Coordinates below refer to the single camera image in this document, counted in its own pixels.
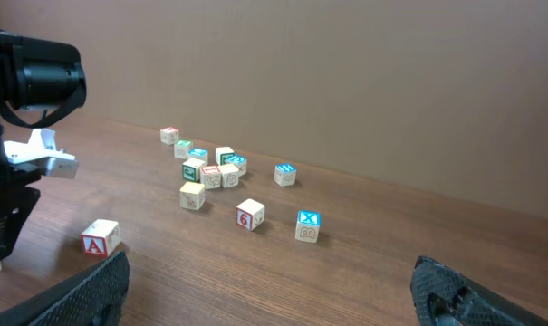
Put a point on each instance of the green picture block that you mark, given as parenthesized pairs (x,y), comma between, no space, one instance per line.
(191,169)

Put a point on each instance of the blue block far right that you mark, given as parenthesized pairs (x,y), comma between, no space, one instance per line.
(285,174)

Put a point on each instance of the red letter A block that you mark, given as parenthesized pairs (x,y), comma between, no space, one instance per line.
(101,238)

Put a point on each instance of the red letter Y block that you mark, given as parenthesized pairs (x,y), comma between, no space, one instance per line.
(169,135)

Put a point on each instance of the red letter block centre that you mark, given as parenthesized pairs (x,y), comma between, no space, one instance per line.
(210,177)

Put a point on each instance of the white green top block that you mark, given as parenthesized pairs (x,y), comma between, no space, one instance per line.
(222,154)

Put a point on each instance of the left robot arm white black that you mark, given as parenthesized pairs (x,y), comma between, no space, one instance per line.
(41,83)

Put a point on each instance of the red number 6 block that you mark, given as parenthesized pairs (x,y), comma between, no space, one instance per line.
(250,214)

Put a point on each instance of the yellow block upper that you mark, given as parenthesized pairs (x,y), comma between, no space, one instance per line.
(229,175)

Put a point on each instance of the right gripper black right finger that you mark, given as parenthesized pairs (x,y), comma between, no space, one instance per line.
(444,297)

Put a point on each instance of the yellow block lower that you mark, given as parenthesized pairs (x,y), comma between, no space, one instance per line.
(192,195)

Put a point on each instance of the blue letter X block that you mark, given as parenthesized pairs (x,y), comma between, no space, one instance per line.
(308,226)

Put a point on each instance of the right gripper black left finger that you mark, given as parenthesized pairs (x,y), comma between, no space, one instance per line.
(94,297)

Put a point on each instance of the yellow block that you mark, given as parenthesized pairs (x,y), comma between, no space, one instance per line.
(192,195)
(229,175)

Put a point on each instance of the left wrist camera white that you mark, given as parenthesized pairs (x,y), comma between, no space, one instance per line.
(41,152)

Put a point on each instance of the blue letter S block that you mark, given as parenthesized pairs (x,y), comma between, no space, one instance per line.
(198,153)

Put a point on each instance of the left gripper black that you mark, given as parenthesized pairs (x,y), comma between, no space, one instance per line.
(17,201)

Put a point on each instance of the green letter Z block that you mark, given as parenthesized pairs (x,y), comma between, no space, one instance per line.
(182,148)

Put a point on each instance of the blue letter D block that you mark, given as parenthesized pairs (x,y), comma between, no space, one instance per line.
(240,162)

